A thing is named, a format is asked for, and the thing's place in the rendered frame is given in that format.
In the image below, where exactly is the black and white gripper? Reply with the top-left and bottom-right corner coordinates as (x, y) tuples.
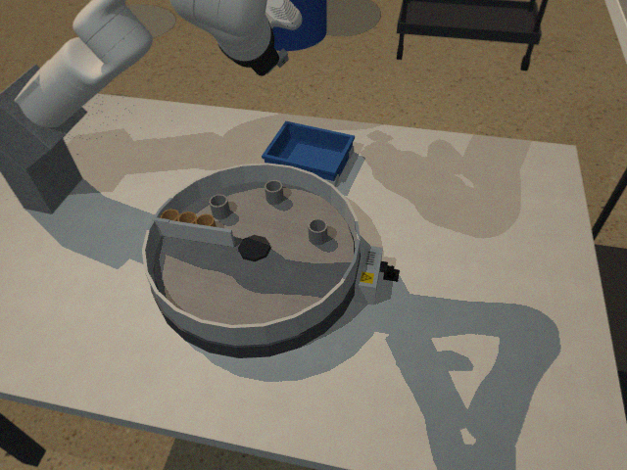
(217, 0), (303, 76)

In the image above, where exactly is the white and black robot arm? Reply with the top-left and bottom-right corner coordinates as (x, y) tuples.
(15, 0), (267, 128)

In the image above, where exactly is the blue square tray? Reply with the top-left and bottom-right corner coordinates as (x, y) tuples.
(265, 121), (355, 187)

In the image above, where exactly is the bronze bushing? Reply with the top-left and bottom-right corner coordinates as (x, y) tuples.
(161, 209), (179, 221)
(195, 214), (216, 227)
(177, 211), (197, 224)

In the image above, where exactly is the steel bushing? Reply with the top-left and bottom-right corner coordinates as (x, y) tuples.
(210, 194), (230, 219)
(308, 218), (327, 245)
(265, 180), (284, 205)

